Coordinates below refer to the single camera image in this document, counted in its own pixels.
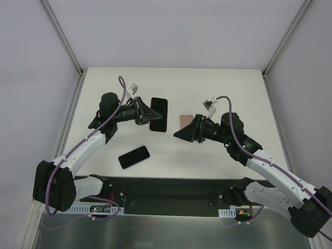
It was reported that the pink phone case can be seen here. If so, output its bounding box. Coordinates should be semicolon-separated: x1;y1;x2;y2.
179;115;193;129

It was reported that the beige phone with case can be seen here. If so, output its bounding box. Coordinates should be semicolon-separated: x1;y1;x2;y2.
148;97;169;134

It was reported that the blue smartphone black screen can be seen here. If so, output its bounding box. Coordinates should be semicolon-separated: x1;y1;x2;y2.
118;146;150;170

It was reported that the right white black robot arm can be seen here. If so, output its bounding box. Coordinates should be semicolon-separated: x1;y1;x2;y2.
173;113;331;238

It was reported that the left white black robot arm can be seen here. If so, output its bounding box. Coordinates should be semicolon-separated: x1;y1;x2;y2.
33;92;162;216

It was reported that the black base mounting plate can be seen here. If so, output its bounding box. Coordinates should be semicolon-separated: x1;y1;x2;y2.
72;174;265;216

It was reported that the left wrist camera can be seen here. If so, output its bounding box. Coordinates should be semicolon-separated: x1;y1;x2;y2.
126;84;139;99

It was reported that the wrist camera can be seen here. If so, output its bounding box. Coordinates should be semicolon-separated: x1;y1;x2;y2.
126;84;139;99
203;97;218;118

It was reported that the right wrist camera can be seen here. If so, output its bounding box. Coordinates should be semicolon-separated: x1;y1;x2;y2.
203;97;218;118

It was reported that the right white cable duct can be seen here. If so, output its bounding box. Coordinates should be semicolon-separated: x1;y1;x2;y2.
218;208;237;218

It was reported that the white cable duct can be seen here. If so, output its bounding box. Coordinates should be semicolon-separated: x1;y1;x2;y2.
218;208;237;218
56;204;125;215

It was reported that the left white cable duct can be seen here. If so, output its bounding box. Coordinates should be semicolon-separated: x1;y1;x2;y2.
56;204;125;215

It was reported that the left aluminium frame post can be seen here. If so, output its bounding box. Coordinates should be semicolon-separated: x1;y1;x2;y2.
38;0;85;76

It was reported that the aluminium frame post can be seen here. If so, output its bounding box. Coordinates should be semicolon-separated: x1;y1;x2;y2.
262;0;313;79
38;0;85;76

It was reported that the right aluminium frame post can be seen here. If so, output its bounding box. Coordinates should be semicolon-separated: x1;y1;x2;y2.
262;0;313;79

